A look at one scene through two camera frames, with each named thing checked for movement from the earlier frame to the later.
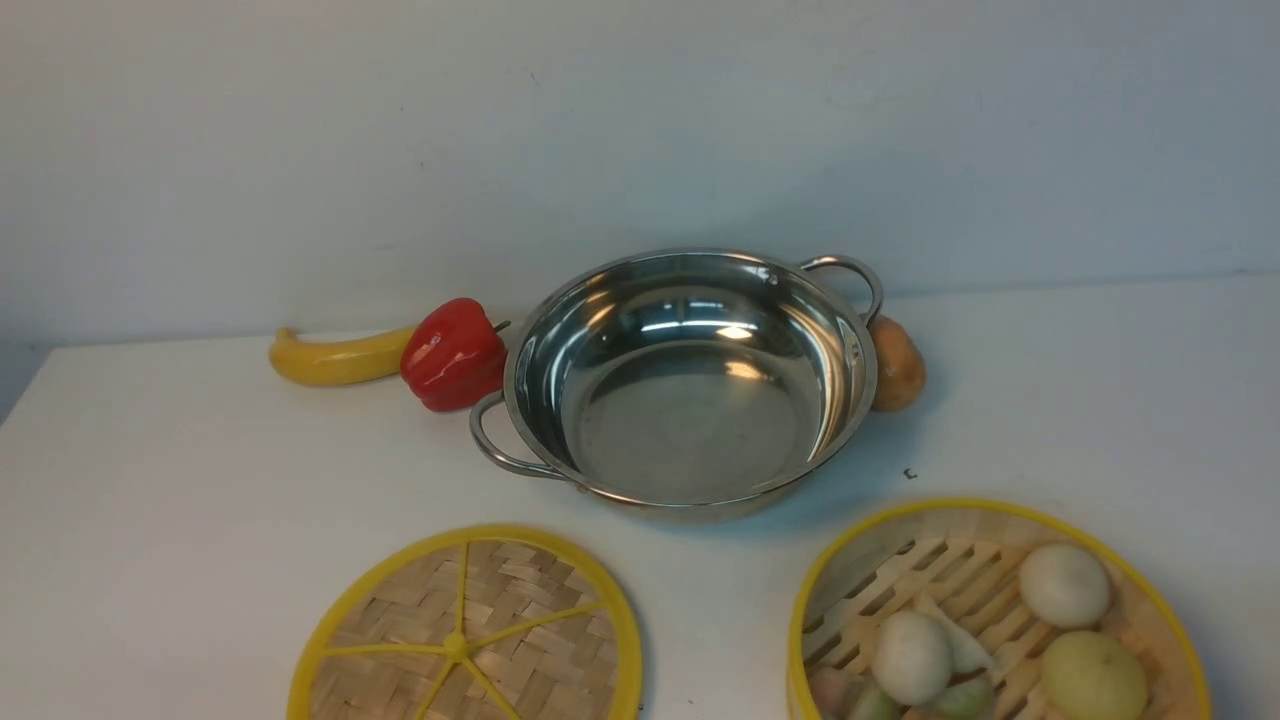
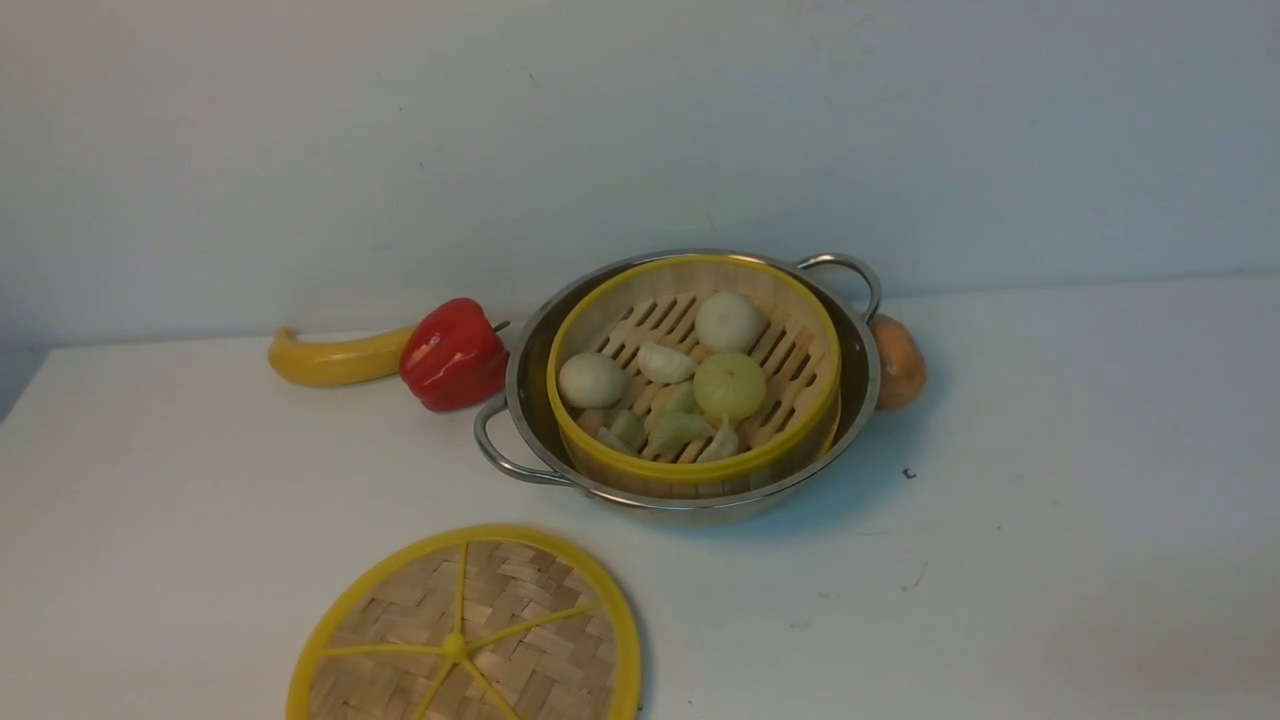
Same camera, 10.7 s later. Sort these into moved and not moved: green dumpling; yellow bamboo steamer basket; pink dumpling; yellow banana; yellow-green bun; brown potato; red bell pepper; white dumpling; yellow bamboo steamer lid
Moved: yellow bamboo steamer basket; green dumpling; pink dumpling; white dumpling; yellow-green bun
Not moved: brown potato; yellow bamboo steamer lid; yellow banana; red bell pepper
